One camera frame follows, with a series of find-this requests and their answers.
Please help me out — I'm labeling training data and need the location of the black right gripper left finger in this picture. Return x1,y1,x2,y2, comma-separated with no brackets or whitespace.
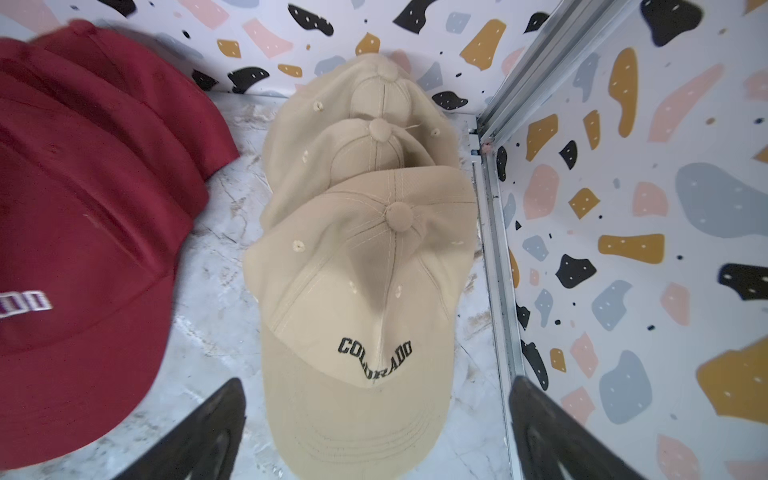
116,378,246,480

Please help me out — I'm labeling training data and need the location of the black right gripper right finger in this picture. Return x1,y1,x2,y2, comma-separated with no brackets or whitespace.
508,376,643,480

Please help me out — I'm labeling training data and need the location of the red cap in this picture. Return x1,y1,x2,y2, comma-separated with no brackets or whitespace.
1,38,208,219
31,20,240,180
1,146,191,470

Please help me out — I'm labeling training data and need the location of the beige cap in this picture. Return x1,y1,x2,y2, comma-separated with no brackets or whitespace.
262,54,460,191
243,166,478,479
260,118,435,231

